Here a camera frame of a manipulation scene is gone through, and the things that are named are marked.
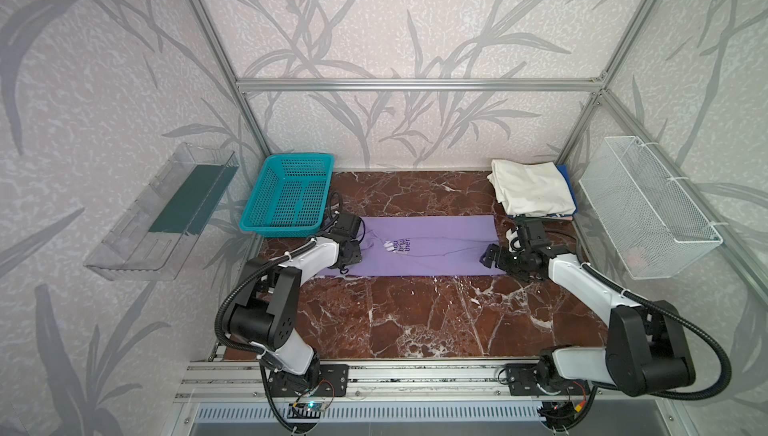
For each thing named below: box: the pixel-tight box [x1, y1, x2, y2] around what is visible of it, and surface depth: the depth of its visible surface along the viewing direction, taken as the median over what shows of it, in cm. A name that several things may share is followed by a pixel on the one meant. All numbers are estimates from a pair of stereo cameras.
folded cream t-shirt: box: [487, 159, 576, 217], surface depth 105 cm
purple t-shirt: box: [316, 215, 506, 277], surface depth 101 cm
